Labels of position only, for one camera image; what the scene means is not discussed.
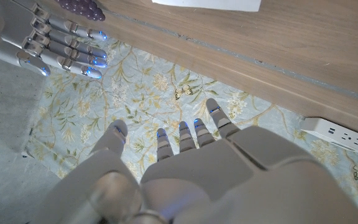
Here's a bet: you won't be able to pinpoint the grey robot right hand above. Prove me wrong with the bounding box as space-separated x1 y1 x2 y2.
0 0 109 80

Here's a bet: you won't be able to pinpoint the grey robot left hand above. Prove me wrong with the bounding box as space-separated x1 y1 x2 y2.
26 98 358 224

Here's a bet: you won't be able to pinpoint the white paper sheet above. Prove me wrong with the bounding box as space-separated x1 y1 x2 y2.
152 0 262 12

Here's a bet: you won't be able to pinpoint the purple toy grapes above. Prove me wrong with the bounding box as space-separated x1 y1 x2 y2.
56 0 106 22

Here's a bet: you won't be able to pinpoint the white power strip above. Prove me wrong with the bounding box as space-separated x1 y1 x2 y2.
300 117 358 156

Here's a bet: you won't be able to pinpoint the floral printed backdrop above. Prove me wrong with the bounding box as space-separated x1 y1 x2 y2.
26 37 358 224

